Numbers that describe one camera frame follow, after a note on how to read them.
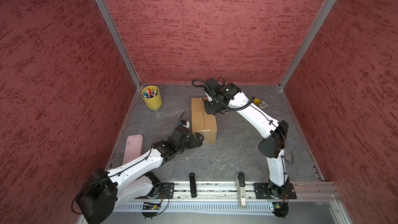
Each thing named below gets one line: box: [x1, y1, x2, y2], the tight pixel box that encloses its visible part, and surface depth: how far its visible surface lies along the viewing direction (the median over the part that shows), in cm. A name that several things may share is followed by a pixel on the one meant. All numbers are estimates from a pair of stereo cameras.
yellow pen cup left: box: [140, 85, 163, 111], surface depth 100 cm
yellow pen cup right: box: [253, 98, 268, 109], surface depth 89 cm
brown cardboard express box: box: [191, 97, 218, 145], surface depth 82 cm
